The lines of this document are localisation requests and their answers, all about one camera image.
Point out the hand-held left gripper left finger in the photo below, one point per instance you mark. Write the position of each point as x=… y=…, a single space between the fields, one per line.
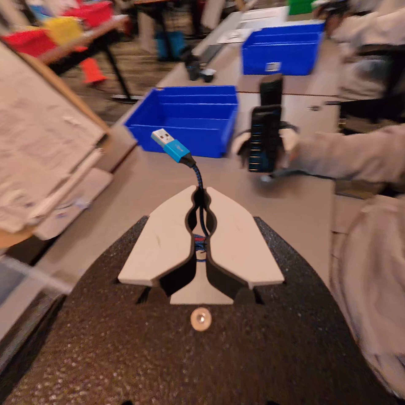
x=158 y=243

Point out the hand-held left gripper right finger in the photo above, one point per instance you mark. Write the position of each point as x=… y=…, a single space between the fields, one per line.
x=240 y=246

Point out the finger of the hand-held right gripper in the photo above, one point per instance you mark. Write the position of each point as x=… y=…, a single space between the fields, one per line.
x=243 y=145
x=288 y=144

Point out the black USB hub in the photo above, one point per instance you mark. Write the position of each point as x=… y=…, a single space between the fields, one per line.
x=264 y=139

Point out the clear plastic organizer tray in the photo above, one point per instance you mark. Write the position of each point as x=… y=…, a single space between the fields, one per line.
x=12 y=278

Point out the person's right forearm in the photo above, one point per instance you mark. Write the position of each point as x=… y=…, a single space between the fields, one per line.
x=348 y=155

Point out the grey desk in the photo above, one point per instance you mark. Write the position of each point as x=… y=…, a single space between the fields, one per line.
x=142 y=196
x=227 y=72

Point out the wooden background desk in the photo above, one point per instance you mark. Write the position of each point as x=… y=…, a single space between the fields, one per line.
x=95 y=34

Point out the blue plastic bin with label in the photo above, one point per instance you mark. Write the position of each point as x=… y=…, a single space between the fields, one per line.
x=281 y=47

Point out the small black device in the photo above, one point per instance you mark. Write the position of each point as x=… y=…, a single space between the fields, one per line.
x=197 y=69

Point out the green plastic bin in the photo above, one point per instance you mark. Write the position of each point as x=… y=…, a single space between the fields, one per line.
x=300 y=7

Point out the wooden document stand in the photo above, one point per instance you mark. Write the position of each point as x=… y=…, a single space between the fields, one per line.
x=79 y=196

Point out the person's pale jacket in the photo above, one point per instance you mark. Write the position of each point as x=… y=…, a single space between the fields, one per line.
x=370 y=284

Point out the red floor object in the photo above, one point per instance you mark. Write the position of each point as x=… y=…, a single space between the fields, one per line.
x=93 y=71

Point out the red plastic bin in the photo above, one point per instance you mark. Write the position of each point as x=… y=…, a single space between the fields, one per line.
x=90 y=14
x=28 y=42

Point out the yellow plastic bin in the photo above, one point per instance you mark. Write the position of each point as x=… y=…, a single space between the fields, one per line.
x=63 y=30

